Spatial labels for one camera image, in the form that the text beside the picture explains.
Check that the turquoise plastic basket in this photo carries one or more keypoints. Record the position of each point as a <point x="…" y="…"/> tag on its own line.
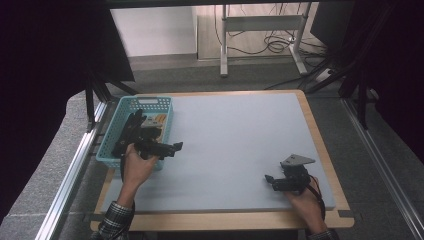
<point x="115" y="133"/>

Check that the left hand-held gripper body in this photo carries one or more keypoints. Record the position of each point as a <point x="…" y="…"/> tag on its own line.
<point x="148" y="143"/>

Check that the grey foam mat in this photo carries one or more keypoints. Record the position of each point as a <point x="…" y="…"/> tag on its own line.
<point x="226" y="160"/>

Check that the person's left hand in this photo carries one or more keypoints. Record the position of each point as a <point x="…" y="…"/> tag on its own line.
<point x="136" y="170"/>

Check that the white power strip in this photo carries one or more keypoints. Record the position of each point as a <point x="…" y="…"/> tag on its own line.
<point x="324" y="75"/>

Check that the white metal desk frame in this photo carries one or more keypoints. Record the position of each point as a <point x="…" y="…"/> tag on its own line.
<point x="263" y="23"/>

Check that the aluminium rail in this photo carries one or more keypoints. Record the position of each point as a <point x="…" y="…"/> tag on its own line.
<point x="383" y="166"/>
<point x="73" y="176"/>

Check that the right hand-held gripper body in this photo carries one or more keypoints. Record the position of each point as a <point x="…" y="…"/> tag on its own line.
<point x="296" y="180"/>

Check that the person's right hand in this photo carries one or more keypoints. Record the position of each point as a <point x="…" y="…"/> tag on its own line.
<point x="308" y="208"/>

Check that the black metal stand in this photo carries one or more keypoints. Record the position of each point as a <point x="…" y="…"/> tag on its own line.
<point x="361" y="100"/>

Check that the black tripod stand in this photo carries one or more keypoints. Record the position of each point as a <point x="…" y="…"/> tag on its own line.
<point x="90" y="106"/>

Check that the dark curtain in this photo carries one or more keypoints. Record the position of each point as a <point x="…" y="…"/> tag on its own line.
<point x="400" y="66"/>
<point x="43" y="83"/>

